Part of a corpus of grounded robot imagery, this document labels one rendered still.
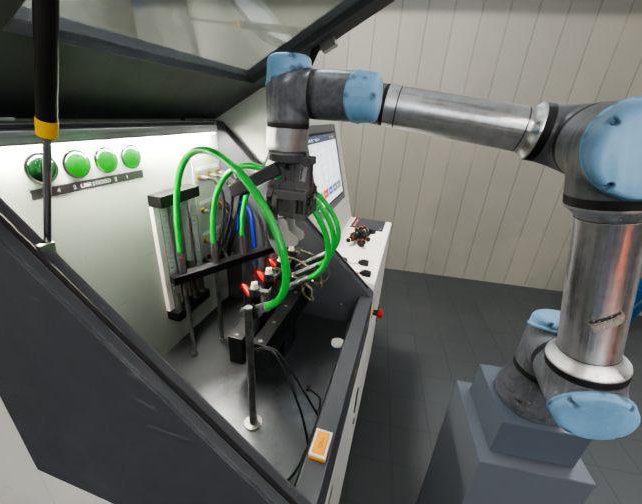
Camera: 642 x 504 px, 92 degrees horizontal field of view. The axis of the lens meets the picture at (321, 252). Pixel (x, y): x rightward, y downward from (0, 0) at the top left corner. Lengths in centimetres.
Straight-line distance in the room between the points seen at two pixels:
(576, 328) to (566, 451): 39
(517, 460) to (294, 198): 77
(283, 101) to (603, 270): 54
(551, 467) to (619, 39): 309
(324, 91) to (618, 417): 69
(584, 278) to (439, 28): 273
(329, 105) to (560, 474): 91
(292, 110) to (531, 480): 92
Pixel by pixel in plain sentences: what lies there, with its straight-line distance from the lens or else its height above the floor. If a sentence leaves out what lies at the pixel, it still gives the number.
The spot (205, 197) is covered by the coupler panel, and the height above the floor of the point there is 124.
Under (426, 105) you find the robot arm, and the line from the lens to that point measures 64.
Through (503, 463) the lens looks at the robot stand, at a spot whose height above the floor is 80.
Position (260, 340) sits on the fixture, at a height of 98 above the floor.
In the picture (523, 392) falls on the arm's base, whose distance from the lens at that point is 89.
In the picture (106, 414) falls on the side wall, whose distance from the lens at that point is 61.
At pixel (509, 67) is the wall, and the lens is 323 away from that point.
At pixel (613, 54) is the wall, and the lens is 352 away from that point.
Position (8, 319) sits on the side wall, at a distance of 63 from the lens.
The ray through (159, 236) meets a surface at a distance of 88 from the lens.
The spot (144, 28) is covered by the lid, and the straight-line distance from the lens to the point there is 63.
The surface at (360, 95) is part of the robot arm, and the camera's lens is 52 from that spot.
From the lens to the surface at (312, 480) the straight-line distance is 62.
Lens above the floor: 149
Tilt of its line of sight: 24 degrees down
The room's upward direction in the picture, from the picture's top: 4 degrees clockwise
